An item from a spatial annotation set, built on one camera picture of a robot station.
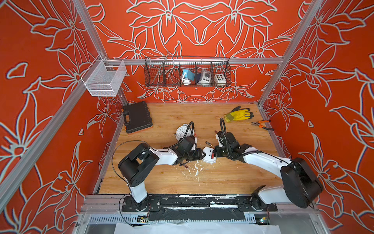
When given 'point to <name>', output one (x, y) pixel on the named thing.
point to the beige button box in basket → (220, 78)
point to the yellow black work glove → (237, 114)
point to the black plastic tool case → (137, 116)
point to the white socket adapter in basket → (206, 77)
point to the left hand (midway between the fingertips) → (204, 155)
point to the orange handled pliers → (257, 123)
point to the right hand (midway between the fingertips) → (210, 151)
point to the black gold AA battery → (208, 143)
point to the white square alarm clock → (207, 158)
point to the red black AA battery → (186, 166)
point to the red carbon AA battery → (212, 156)
